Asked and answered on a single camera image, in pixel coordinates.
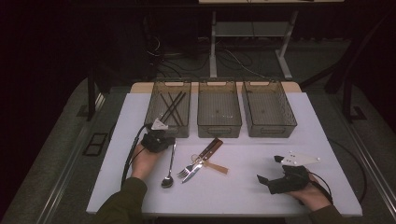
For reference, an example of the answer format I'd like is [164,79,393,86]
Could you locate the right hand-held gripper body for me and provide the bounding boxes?
[266,150,321,195]

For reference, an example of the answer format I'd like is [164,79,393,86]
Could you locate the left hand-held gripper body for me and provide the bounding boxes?
[140,118,171,154]

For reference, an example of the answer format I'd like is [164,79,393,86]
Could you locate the smoky transparent plastic bin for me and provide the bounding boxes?
[241,79,298,139]
[196,79,243,139]
[143,79,192,139]

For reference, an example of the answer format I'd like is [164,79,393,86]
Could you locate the wooden handled steel fork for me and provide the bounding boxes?
[177,138,220,180]

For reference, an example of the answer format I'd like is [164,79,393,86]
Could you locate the brown chopstick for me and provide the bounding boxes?
[167,91,183,118]
[159,92,182,127]

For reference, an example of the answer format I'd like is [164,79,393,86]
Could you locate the wooden handled steel knife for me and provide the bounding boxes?
[181,139,224,185]

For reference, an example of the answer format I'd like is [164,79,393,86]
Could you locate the steel spoon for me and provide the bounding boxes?
[161,140,177,189]

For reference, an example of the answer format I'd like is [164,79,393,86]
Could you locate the person's left hand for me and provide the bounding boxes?
[130,143,166,182]

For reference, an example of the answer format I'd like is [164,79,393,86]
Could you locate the white table cloth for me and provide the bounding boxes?
[86,91,363,217]

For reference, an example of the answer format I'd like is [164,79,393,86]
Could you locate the black angled stand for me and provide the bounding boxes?
[298,12,396,123]

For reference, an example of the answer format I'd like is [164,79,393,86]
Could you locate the white metal stand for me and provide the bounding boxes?
[209,10,299,80]

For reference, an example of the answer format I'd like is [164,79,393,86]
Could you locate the left hand-held gripper cable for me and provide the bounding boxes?
[120,123,154,189]

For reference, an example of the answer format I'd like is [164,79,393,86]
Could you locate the hand-held gripper cable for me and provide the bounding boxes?
[120,123,154,189]
[298,172,334,207]

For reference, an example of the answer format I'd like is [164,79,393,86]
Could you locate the right hand-held gripper cable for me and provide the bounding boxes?
[298,172,334,207]

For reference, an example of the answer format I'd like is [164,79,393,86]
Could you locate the thin black cable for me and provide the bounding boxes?
[328,138,368,204]

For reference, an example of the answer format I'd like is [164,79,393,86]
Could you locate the bundle of floor cables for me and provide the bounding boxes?
[144,34,265,80]

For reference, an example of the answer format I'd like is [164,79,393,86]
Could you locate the black metal post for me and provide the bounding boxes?
[86,62,106,122]

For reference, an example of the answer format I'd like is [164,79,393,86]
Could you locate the grey metal rail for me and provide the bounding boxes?
[38,92,106,224]
[337,115,396,216]

